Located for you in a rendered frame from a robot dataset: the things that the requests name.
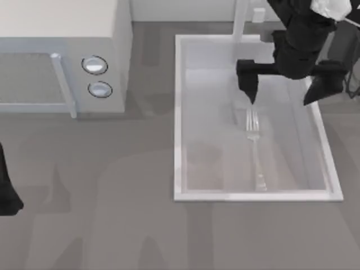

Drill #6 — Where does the pale microwave oven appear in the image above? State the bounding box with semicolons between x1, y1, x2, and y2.
0;0;133;120

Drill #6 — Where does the large round microwave knob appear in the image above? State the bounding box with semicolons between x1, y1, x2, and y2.
80;55;109;76

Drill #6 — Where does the small round microwave knob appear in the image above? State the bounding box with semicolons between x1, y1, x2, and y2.
87;80;114;99

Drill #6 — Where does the tall white tap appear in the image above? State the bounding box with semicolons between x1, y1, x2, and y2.
231;0;246;46

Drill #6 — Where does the microwave glass door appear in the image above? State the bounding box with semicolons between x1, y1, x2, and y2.
0;52;71;113

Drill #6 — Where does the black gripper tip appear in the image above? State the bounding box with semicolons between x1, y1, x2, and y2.
0;142;25;217

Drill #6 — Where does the silver fork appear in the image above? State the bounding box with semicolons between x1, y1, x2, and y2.
245;107;268;193

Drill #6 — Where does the pale grey rounded box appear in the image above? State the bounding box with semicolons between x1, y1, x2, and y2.
310;0;353;20

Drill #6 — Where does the pale microwave door handle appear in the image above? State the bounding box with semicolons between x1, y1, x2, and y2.
49;52;78;119

